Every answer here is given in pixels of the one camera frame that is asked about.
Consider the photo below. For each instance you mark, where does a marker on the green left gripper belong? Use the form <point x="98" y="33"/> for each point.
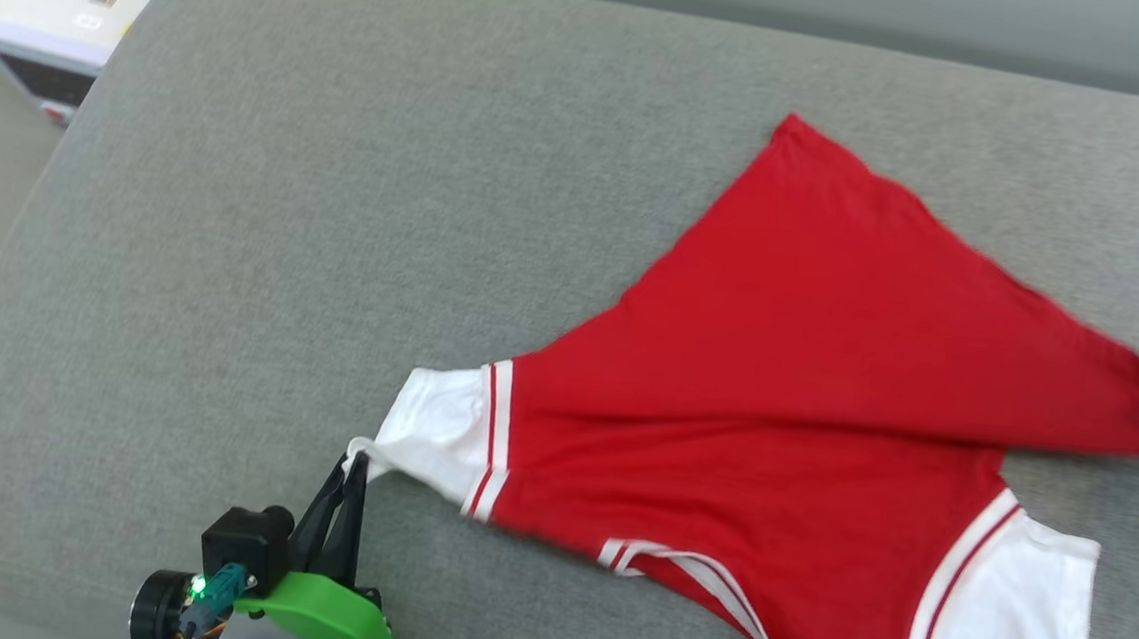
<point x="338" y="614"/>

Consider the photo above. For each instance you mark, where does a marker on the red and white jersey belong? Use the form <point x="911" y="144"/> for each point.
<point x="776" y="374"/>

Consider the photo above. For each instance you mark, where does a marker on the white box device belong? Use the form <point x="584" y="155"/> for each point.
<point x="39" y="22"/>

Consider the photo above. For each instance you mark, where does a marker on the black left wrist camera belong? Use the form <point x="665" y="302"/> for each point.
<point x="243" y="542"/>

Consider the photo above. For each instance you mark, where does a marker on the teal left camera connector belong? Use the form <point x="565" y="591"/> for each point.
<point x="220" y="586"/>

